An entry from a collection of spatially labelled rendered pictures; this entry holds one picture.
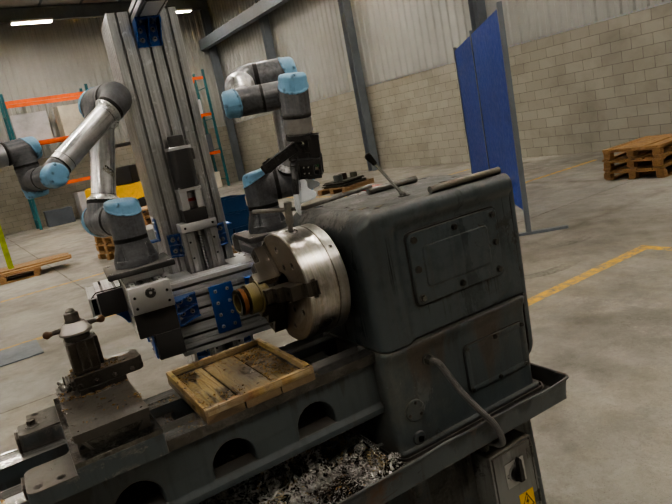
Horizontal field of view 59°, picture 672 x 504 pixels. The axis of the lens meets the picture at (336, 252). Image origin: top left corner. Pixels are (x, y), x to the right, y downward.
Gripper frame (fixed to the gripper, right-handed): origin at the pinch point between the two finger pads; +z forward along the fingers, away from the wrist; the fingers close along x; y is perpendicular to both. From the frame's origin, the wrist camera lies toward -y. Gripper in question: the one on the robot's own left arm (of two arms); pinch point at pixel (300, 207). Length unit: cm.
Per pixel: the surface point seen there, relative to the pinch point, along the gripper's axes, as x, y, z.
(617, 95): 1018, 479, 126
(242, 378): -18.9, -18.9, 40.9
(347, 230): -2.8, 12.4, 6.6
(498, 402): 4, 54, 69
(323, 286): -12.6, 5.2, 18.4
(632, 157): 667, 367, 160
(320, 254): -7.8, 4.9, 11.1
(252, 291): -10.9, -14.3, 19.1
